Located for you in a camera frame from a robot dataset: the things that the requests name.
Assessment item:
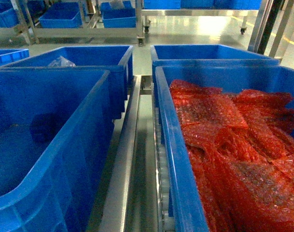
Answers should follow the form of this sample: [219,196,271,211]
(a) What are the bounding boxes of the blue bin rear left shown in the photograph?
[0,45,134,119]

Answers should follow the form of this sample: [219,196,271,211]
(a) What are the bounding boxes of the clear plastic bag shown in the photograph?
[48,56,76,67]

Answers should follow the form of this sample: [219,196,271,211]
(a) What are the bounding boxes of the red bubble wrap bags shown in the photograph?
[169,80,294,232]

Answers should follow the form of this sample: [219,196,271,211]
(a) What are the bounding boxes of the blue bin rear right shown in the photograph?
[151,44,280,76]

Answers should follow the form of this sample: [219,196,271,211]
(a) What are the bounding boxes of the empty blue bin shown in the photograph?
[0,70,124,232]

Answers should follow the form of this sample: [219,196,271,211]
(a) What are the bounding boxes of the steel shelf rack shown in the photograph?
[86,75,175,232]

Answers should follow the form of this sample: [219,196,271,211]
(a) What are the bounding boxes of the blue bin far left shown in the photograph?
[0,49,29,66]

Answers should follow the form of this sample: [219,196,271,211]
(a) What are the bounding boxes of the blue bin with red wrap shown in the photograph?
[154,66,294,232]

